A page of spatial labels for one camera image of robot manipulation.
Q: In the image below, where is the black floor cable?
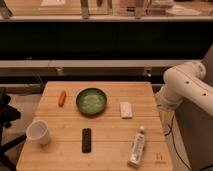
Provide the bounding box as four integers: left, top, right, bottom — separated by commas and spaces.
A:
164, 121, 194, 171

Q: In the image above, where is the black office chair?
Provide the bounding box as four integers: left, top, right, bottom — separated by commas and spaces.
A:
0, 87, 26, 171

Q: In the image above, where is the white rectangular sponge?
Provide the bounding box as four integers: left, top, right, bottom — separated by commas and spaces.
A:
120, 102, 133, 118

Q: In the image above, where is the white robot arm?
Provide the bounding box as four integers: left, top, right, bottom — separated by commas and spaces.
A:
155, 61, 213, 116

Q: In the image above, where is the clear plastic bottle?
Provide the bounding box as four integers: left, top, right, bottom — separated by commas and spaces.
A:
128, 126, 145, 168

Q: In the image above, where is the black remote control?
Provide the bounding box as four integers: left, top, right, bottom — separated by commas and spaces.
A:
82, 128, 91, 153

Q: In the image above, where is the white paper cup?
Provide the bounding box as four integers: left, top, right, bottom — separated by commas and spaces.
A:
26, 120, 50, 145

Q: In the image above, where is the green bowl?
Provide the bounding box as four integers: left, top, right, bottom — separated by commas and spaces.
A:
76, 88, 107, 116

